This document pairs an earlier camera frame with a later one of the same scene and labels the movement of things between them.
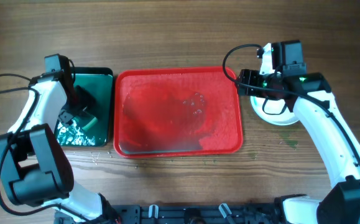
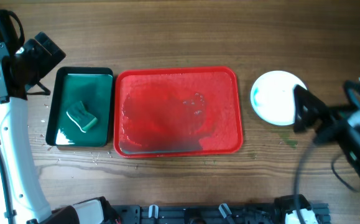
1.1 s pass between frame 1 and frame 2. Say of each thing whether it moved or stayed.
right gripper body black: moved
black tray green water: stayed
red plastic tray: stayed
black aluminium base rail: stayed
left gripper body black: moved
